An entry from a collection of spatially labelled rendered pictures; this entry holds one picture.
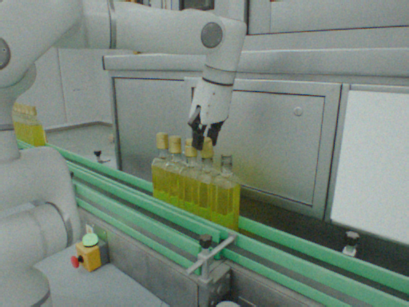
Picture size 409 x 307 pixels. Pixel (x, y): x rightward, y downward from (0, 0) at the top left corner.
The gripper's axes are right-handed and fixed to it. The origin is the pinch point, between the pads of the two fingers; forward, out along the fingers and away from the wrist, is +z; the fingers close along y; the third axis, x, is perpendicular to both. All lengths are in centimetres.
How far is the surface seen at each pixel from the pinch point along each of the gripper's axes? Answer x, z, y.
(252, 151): 6.8, 3.6, -13.8
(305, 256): 32.3, 17.2, -4.9
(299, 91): 14.4, -16.4, -13.2
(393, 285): 49, 11, -5
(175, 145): -9.1, 5.8, 0.6
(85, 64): -575, 128, -287
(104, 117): -522, 239, -306
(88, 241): -20.3, 39.3, 19.7
